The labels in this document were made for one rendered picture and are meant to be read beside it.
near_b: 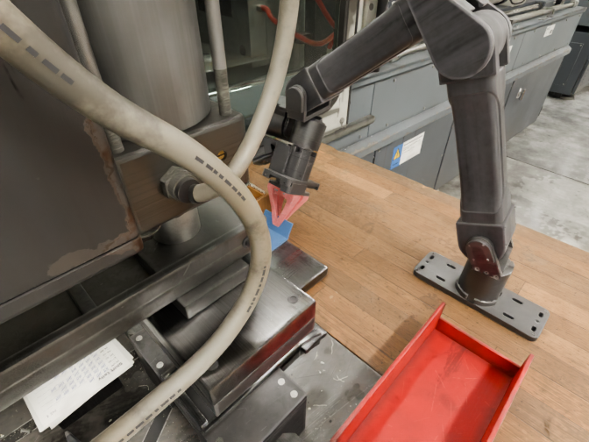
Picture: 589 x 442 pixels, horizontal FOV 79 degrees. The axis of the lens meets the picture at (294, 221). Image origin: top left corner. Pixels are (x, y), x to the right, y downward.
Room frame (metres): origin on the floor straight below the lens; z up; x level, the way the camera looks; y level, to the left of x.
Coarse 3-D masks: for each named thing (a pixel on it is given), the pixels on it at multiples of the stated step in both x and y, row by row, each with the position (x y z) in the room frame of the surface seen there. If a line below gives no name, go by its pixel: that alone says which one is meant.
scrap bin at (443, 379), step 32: (416, 352) 0.28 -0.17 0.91; (448, 352) 0.28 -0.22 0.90; (480, 352) 0.27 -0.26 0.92; (384, 384) 0.21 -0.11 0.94; (416, 384) 0.23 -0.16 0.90; (448, 384) 0.23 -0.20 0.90; (480, 384) 0.23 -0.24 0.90; (512, 384) 0.22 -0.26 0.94; (352, 416) 0.17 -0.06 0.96; (384, 416) 0.20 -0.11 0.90; (416, 416) 0.20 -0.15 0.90; (448, 416) 0.20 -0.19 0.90; (480, 416) 0.20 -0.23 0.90
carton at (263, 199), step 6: (252, 186) 0.67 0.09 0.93; (252, 192) 0.66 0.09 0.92; (258, 192) 0.65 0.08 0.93; (264, 192) 0.65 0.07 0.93; (258, 198) 0.57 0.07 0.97; (264, 198) 0.57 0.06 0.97; (264, 204) 0.57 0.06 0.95; (270, 204) 0.59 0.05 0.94; (264, 210) 0.57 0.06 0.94; (270, 210) 0.58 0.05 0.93
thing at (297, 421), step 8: (136, 352) 0.25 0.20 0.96; (144, 360) 0.23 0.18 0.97; (152, 376) 0.23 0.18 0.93; (304, 408) 0.18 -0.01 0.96; (296, 416) 0.17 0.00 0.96; (304, 416) 0.18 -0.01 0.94; (192, 424) 0.16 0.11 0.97; (288, 424) 0.16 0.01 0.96; (296, 424) 0.17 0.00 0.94; (304, 424) 0.18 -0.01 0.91; (280, 432) 0.15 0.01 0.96; (288, 432) 0.16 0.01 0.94; (296, 432) 0.17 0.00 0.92; (200, 440) 0.16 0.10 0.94; (272, 440) 0.15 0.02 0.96
